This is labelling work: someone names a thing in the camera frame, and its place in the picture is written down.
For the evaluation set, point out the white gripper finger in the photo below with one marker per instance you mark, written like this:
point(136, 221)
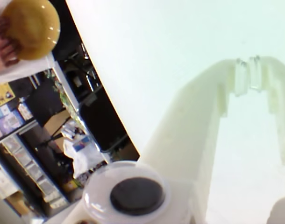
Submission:
point(184, 140)
point(280, 93)

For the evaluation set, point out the yellow plate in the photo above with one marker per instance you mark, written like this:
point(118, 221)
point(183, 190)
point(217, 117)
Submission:
point(32, 28)

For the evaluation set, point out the person's bare hand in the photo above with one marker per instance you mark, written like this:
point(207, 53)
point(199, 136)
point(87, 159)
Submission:
point(2, 51)

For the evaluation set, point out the googly eye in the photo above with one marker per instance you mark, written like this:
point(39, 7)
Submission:
point(135, 193)

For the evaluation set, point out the storage shelf with boxes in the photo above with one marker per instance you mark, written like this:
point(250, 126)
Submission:
point(28, 168)

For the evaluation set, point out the yellow sign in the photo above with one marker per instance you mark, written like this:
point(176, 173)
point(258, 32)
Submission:
point(2, 95)

